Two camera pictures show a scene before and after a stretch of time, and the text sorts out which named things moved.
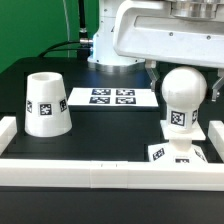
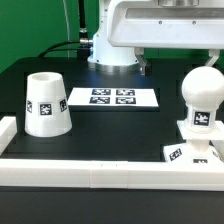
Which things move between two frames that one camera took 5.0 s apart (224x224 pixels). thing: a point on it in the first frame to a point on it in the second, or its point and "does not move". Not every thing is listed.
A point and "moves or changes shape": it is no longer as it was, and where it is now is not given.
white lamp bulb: (184, 88) moves or changes shape
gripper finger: (217, 84) to (213, 56)
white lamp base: (180, 148) to (197, 148)
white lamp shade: (47, 108) does not move
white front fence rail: (113, 175) does not move
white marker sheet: (139, 97) does not move
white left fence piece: (8, 130) does not move
